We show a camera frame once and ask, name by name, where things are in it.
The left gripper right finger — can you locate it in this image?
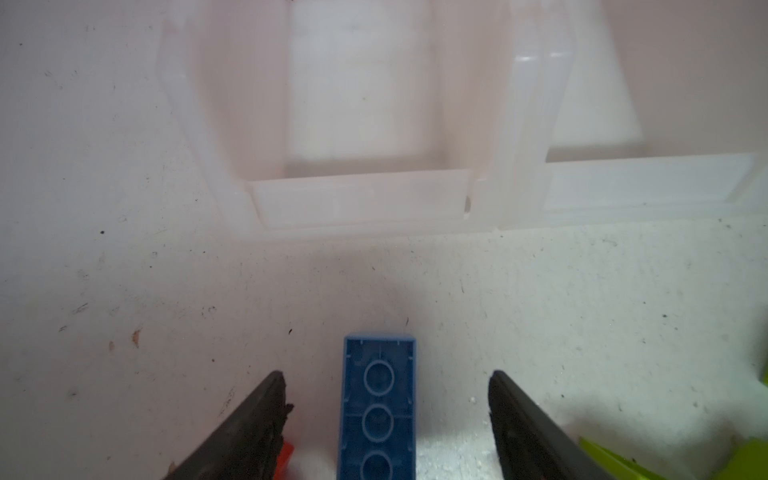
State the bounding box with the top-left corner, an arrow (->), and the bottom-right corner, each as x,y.
488,370 -> 611,480

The green lego pile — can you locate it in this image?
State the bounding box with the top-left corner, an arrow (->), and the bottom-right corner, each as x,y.
713,437 -> 768,480

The blue lego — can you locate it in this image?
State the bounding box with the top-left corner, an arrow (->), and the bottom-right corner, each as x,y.
337,335 -> 416,480

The red lego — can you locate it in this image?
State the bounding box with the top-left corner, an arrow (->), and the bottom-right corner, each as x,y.
273,441 -> 295,480

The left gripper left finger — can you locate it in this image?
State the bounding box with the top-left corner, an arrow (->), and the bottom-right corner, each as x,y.
166,371 -> 293,480

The white bin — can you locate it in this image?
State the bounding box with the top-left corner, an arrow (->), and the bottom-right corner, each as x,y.
500,1 -> 767,230
158,1 -> 537,242

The middle white bin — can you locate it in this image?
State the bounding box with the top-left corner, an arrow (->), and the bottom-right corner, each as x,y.
500,1 -> 767,230

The left white bin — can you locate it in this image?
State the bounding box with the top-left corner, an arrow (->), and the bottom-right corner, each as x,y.
158,1 -> 537,242

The green lego small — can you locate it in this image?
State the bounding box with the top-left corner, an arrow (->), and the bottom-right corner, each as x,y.
578,437 -> 665,480

